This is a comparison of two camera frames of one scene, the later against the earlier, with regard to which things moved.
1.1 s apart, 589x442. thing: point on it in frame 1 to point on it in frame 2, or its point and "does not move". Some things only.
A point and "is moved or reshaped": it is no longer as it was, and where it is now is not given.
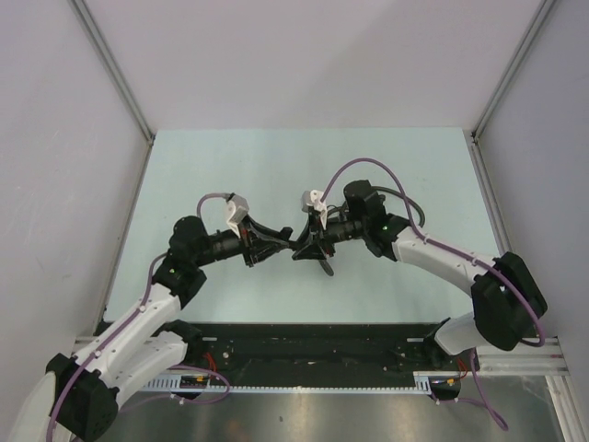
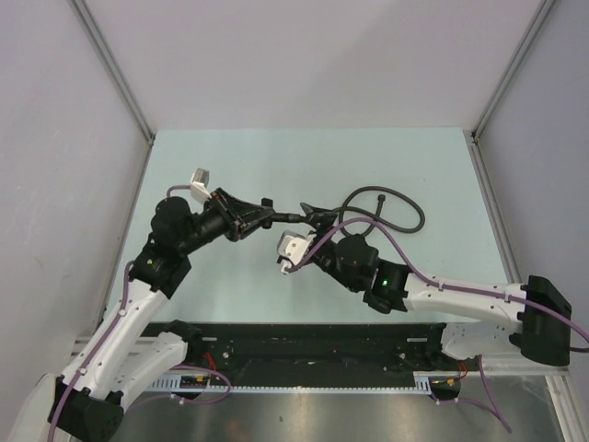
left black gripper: [257, 252] to [232, 210]
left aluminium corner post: [115, 67] does not move
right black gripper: [311, 251] to [326, 216]
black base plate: [222, 351] does not move
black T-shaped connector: [286, 243] is moved or reshaped
